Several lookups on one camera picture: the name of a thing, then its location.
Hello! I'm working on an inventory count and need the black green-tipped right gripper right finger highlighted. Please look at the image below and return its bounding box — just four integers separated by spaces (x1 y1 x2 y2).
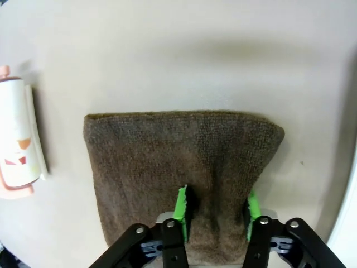
242 189 346 268

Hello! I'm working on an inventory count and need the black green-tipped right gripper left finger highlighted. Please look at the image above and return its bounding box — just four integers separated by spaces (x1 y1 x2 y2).
91 184 198 268

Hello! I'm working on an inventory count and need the brown terry cloth towel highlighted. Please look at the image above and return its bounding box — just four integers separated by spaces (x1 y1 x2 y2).
83 110 286 265

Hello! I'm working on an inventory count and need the pink lint roller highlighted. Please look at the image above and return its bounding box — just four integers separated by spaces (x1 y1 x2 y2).
0 65 36 199

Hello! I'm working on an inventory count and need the white lint roller stand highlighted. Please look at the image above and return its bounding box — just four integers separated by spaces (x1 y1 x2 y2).
23 85 51 181

